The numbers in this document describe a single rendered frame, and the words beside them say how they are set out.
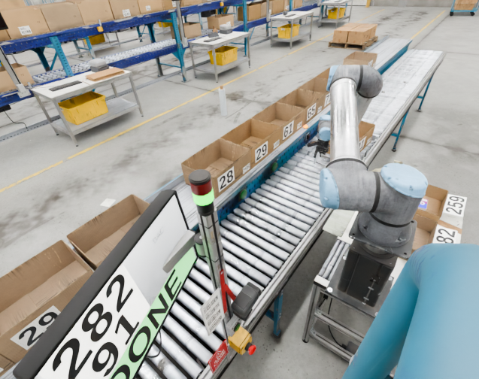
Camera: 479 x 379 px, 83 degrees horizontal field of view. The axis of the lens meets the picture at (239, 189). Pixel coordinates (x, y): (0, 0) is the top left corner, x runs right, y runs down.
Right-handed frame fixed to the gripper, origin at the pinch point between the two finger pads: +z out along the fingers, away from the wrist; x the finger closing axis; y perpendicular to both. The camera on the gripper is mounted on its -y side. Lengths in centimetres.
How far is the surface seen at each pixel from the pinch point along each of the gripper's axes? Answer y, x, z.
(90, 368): 31, -181, -63
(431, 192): 78, 5, 0
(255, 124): -53, -9, -20
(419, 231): 80, -31, 4
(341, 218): 39, -45, 5
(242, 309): 36, -141, -28
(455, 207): 91, -11, -6
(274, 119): -58, 29, -9
